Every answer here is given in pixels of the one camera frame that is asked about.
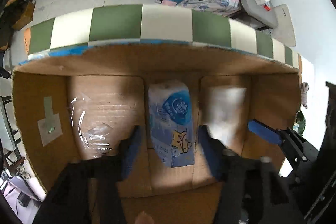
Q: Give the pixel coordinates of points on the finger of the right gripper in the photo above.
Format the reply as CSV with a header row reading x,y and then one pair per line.
x,y
265,132

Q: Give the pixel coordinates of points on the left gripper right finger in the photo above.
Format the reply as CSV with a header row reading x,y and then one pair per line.
x,y
214,150

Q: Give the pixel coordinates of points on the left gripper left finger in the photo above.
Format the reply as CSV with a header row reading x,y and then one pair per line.
x,y
127,153

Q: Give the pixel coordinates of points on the blue tissue pack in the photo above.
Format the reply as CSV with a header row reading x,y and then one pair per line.
x,y
171,123

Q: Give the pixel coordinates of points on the dark green snack bag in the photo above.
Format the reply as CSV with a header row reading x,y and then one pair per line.
x,y
299,123

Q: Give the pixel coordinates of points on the purple cloth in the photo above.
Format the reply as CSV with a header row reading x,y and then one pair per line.
x,y
304,88

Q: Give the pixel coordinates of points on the brown cardboard box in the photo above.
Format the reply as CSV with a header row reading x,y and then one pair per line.
x,y
61,96

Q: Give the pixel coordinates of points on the green white checkered mat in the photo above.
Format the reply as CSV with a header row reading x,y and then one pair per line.
x,y
77,31

